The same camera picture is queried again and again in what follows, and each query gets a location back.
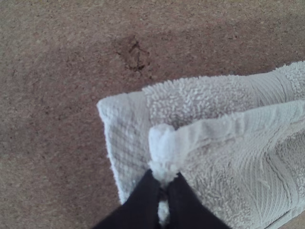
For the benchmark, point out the cork mat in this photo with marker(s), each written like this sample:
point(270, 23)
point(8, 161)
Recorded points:
point(71, 71)

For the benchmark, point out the pale towel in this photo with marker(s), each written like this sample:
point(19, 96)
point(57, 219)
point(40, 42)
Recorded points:
point(214, 155)

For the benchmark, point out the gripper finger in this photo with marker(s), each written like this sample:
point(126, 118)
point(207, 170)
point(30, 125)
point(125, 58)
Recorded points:
point(138, 205)
point(188, 207)

